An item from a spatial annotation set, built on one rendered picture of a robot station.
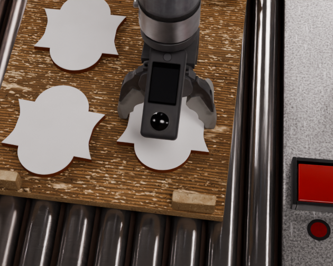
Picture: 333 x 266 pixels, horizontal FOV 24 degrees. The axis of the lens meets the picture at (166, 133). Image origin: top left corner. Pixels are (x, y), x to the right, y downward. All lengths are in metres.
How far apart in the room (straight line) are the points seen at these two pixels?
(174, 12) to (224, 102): 0.28
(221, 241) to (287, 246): 0.09
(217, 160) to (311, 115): 0.17
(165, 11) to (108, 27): 0.33
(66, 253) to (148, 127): 0.21
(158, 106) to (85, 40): 0.27
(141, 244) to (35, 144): 0.21
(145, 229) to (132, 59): 0.28
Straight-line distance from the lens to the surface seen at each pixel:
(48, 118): 1.12
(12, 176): 1.06
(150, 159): 1.07
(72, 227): 1.06
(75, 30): 1.21
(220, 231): 1.05
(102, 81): 1.16
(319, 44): 1.25
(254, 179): 1.09
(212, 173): 1.07
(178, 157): 1.07
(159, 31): 0.92
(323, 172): 1.10
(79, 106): 1.12
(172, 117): 0.95
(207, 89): 1.02
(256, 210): 1.07
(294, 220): 1.07
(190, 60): 1.00
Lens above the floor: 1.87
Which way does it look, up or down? 58 degrees down
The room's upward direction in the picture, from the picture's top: straight up
